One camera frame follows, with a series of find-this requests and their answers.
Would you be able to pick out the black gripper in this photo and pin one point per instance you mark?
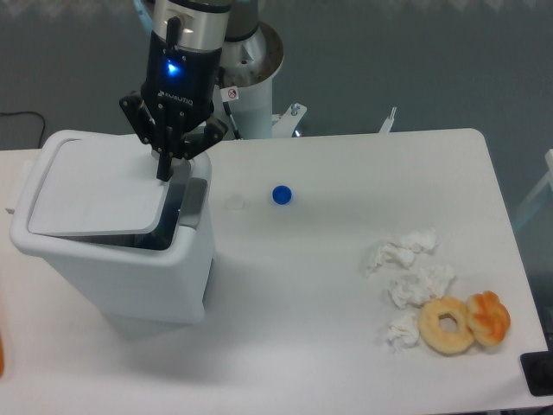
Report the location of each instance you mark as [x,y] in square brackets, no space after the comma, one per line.
[178,81]

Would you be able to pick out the white trash can with lid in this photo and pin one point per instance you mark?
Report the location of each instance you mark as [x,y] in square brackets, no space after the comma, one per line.
[133,245]

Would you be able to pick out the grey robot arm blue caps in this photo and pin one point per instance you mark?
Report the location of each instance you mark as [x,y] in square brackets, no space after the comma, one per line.
[202,25]

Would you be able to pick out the blue bottle cap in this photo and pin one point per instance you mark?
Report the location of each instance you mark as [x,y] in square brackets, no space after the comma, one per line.
[282,195]

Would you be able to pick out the crumpled white tissue top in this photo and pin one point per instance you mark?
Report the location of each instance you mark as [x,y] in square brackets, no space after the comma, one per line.
[401,251]

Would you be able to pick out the crumpled white tissue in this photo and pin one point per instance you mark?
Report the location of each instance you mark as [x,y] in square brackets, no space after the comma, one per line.
[417,289]
[401,251]
[402,333]

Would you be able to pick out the orange object at left edge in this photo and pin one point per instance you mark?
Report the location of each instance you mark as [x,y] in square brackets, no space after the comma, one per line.
[2,356]

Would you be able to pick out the crumpled white tissue middle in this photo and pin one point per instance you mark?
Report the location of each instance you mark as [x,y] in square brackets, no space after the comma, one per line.
[417,289]

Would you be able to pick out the crumpled white tissue bottom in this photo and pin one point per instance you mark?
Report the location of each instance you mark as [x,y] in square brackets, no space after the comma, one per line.
[402,333]

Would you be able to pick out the orange twisted bread roll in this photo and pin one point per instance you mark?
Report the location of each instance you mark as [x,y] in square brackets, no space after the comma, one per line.
[487,318]

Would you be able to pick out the black device at table edge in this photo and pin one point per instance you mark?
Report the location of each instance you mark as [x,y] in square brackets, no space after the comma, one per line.
[537,368]

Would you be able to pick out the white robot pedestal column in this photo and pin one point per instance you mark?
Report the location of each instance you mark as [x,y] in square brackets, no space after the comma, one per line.
[243,98]

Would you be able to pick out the ring doughnut bread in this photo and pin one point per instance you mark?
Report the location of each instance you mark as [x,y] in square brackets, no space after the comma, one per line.
[442,323]

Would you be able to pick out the white frame at right edge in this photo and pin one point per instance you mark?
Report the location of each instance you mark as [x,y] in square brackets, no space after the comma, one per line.
[538,197]

